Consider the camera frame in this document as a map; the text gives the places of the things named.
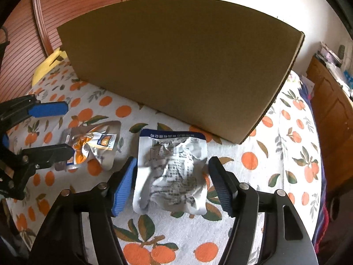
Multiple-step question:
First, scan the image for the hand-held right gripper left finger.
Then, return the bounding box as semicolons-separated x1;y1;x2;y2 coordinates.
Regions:
28;156;138;265

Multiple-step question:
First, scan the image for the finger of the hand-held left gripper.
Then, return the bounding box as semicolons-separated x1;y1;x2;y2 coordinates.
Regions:
12;144;75;200
0;94;69;130

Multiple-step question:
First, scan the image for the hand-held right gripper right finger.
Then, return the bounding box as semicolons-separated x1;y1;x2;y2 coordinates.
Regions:
208;157;319;265

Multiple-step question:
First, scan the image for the silver orange label snack packet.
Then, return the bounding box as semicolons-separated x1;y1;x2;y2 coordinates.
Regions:
54;121;124;172

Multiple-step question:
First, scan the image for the silver blue edged snack packet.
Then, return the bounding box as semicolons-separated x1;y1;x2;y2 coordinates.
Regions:
132;128;208;216

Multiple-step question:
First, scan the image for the brown cardboard box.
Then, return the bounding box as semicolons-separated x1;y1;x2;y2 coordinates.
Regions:
56;0;305;145

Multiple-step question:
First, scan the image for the yellow pillow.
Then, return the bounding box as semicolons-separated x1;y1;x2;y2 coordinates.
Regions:
32;47;68;86

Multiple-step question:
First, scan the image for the wooden louvred wardrobe door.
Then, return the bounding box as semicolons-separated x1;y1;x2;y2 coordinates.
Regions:
0;0;142;104

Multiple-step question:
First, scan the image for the orange fruit printed bed sheet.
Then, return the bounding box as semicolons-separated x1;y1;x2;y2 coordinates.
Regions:
6;52;329;265

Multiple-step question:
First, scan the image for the navy blue blanket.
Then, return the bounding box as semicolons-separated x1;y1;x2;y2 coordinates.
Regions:
299;81;340;254

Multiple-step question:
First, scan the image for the wooden cabinet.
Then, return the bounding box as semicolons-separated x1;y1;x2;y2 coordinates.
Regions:
306;55;353;194

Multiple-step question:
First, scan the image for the clutter of household items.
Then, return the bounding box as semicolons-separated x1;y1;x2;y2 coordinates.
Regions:
314;41;353;97

